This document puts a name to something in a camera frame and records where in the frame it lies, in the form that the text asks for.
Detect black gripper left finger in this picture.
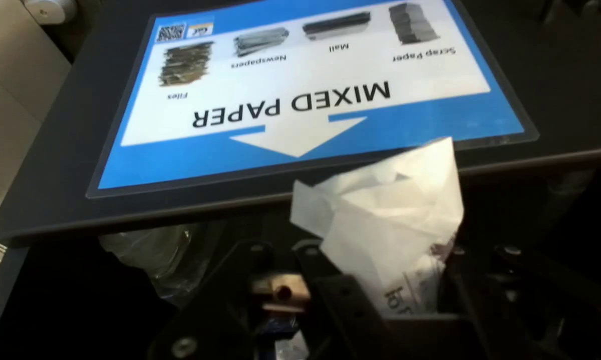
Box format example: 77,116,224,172
147,236,399,360

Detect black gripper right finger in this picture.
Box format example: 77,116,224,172
438,241,601,360

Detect paper with printed text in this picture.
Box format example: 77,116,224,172
288,136,468,318

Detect grey plastic bin liner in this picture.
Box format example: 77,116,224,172
98,222,206,311

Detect black recycling bin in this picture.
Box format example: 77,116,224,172
0,0,601,245

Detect mixed paper sign arrow up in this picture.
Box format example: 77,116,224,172
86,0,540,200

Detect large white office printer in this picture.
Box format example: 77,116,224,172
0,0,73,302

